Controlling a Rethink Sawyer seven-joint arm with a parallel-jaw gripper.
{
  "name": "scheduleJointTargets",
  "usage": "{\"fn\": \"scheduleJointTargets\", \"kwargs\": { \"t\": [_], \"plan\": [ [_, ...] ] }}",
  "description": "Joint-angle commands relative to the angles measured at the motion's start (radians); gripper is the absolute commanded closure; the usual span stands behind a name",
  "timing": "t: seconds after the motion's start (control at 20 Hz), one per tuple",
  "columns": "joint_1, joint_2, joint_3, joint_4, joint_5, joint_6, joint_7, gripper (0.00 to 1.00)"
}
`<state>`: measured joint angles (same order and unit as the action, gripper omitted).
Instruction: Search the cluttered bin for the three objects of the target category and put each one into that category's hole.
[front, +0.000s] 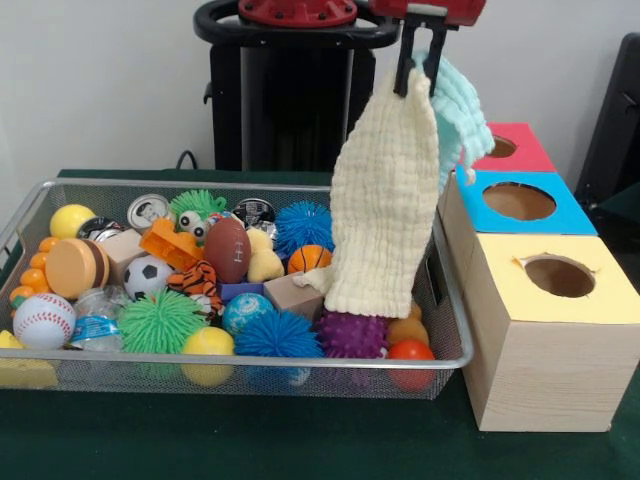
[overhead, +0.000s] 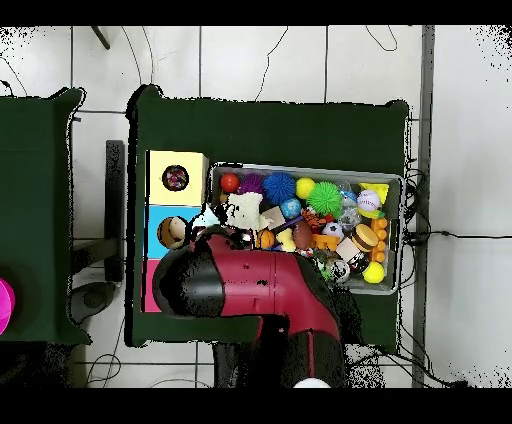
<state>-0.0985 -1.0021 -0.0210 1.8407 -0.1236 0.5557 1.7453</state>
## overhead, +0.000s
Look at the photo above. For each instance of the wooden box with three holes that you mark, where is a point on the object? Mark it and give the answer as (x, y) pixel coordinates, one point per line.
(188, 192)

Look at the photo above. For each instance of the round wooden burger toy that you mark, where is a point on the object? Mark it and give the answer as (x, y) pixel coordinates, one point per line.
(364, 238)

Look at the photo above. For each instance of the yellow ball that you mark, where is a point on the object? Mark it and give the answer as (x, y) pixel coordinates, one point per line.
(305, 188)

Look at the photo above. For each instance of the purple spiky monster ball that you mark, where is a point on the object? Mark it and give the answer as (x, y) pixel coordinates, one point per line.
(252, 184)

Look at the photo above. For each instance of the white baseball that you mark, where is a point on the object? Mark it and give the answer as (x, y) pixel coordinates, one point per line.
(368, 200)

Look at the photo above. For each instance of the orange ball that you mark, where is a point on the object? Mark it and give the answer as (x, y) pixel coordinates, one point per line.
(230, 182)

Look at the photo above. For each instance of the green cloth side table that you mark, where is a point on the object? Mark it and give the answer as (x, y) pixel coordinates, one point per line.
(40, 160)

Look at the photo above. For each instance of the silver mesh bin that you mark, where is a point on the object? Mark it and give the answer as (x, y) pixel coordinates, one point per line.
(372, 288)

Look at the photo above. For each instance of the pink round object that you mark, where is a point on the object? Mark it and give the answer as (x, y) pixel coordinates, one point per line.
(6, 306)

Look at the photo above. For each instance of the light blue waffle cloth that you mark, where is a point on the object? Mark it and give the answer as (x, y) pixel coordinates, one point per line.
(206, 219)

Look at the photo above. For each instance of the green spiky rubber ball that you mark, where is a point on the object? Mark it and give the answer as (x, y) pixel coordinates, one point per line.
(324, 199)

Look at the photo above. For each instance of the cream waffle cloth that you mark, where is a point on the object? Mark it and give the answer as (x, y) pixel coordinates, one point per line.
(246, 210)

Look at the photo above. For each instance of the black rod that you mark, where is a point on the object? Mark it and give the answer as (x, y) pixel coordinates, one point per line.
(100, 38)

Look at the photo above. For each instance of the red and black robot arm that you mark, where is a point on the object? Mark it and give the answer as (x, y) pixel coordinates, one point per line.
(256, 280)

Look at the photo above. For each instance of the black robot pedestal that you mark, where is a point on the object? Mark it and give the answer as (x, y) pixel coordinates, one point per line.
(232, 366)

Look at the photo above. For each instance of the small soccer ball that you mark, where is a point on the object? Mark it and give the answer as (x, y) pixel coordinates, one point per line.
(332, 231)

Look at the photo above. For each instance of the dark green table cloth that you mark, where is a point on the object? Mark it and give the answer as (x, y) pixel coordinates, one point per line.
(272, 132)

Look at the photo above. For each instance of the blue globe ball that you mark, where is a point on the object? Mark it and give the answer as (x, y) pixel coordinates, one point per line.
(290, 208)

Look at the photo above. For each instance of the blue spiky rubber ball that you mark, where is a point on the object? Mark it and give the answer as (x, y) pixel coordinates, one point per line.
(279, 187)

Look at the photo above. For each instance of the brown toy football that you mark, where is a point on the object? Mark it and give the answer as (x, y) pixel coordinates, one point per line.
(302, 235)

